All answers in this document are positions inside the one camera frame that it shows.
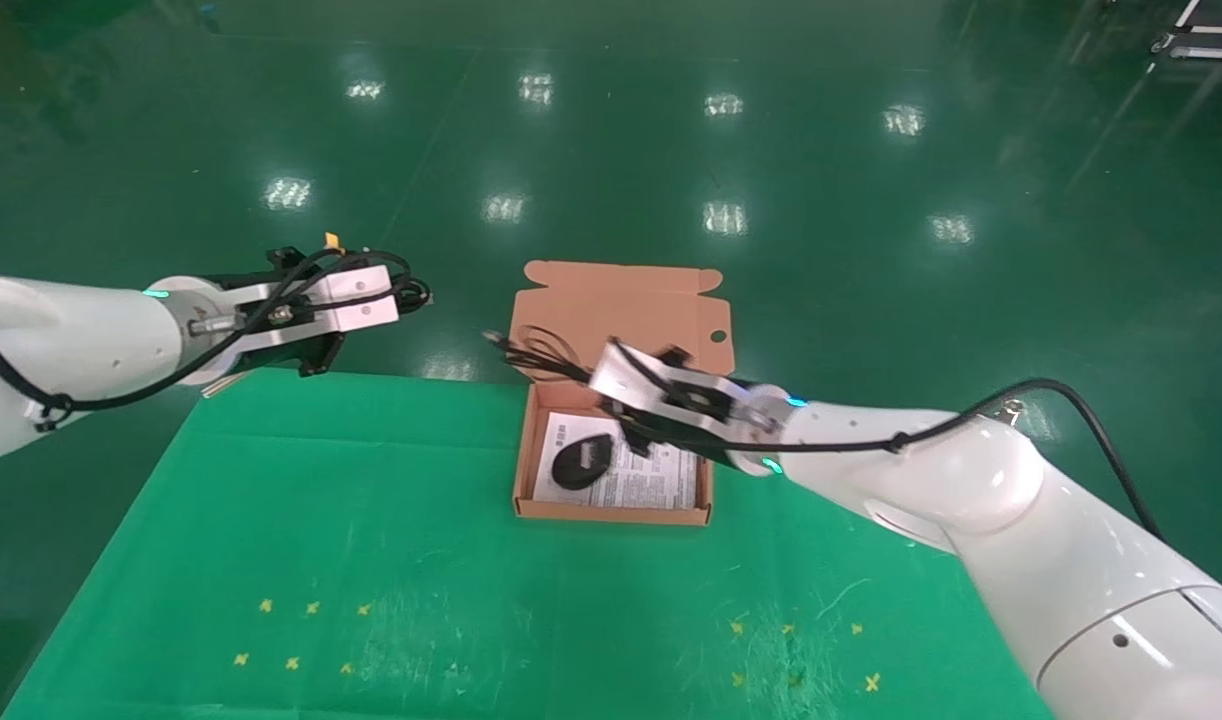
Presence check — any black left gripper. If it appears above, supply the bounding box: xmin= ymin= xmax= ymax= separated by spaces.
xmin=264 ymin=244 xmax=349 ymax=379

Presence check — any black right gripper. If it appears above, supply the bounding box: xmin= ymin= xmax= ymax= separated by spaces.
xmin=617 ymin=344 xmax=774 ymax=471

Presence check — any black wired computer mouse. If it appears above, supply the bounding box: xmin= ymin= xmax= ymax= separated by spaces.
xmin=484 ymin=325 xmax=622 ymax=492

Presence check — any orange cardboard box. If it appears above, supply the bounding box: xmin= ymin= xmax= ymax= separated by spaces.
xmin=506 ymin=261 xmax=735 ymax=527

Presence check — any white printed paper leaflet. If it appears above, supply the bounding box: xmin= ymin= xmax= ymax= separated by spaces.
xmin=533 ymin=411 xmax=700 ymax=511

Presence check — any green table mat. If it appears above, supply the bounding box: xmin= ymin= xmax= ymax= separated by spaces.
xmin=1 ymin=367 xmax=1060 ymax=720

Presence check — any white metal wheeled cart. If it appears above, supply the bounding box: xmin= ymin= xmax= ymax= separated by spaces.
xmin=1151 ymin=0 xmax=1222 ymax=61

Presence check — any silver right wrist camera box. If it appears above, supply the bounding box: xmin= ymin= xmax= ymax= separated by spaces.
xmin=587 ymin=338 xmax=757 ymax=441

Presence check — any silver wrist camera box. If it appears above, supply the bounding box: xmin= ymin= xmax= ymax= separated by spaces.
xmin=587 ymin=338 xmax=757 ymax=441
xmin=186 ymin=263 xmax=402 ymax=349

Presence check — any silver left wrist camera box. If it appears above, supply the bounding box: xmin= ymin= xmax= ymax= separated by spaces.
xmin=186 ymin=263 xmax=402 ymax=349

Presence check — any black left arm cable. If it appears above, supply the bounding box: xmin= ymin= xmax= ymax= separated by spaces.
xmin=0 ymin=232 xmax=417 ymax=433

